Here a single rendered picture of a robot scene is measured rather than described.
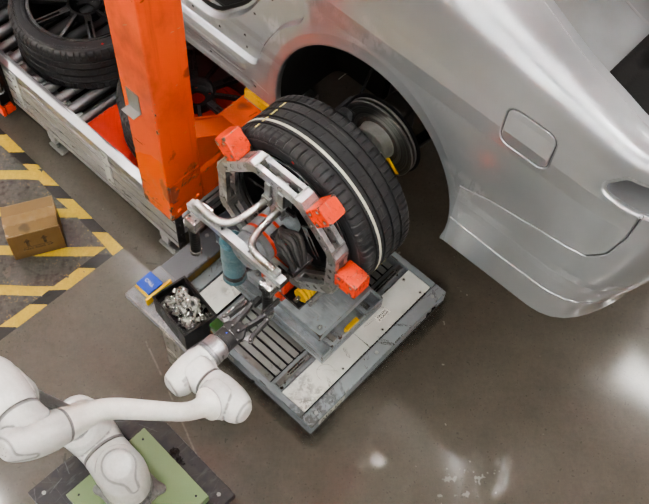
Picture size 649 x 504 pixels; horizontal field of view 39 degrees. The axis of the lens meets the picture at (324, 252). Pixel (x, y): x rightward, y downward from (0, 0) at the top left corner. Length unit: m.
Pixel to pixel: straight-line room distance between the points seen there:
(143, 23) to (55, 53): 1.46
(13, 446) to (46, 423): 0.10
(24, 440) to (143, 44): 1.14
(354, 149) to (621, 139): 0.85
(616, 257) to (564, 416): 1.24
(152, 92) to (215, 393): 0.94
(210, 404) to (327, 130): 0.91
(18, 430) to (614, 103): 1.73
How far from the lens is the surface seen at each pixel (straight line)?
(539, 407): 3.86
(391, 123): 3.20
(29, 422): 2.54
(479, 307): 3.99
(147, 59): 2.81
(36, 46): 4.18
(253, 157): 2.92
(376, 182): 2.90
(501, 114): 2.63
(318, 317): 3.63
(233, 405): 2.73
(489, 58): 2.56
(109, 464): 3.03
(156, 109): 2.99
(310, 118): 2.95
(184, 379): 2.82
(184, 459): 3.34
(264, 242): 2.99
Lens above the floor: 3.46
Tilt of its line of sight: 59 degrees down
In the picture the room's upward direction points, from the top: 5 degrees clockwise
